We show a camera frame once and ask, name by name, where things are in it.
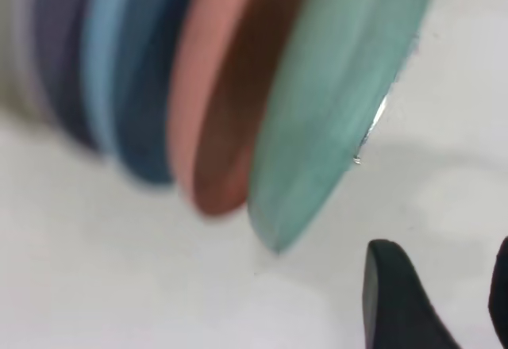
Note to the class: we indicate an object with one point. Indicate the pink round plate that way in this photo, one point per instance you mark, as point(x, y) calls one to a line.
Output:
point(222, 127)

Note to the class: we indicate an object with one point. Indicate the green round plate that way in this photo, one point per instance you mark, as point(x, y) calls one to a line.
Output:
point(337, 87)

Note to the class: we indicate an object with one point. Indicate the dark purple plate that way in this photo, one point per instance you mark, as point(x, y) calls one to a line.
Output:
point(63, 67)

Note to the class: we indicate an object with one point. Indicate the olive beige plate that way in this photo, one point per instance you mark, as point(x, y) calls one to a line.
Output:
point(16, 47)

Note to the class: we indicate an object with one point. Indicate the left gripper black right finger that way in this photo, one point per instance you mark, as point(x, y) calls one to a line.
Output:
point(501, 305)

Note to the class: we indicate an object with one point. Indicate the navy plate with blue rim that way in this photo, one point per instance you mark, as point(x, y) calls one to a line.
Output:
point(139, 107)

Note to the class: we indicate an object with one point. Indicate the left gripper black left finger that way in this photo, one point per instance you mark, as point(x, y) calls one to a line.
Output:
point(397, 305)

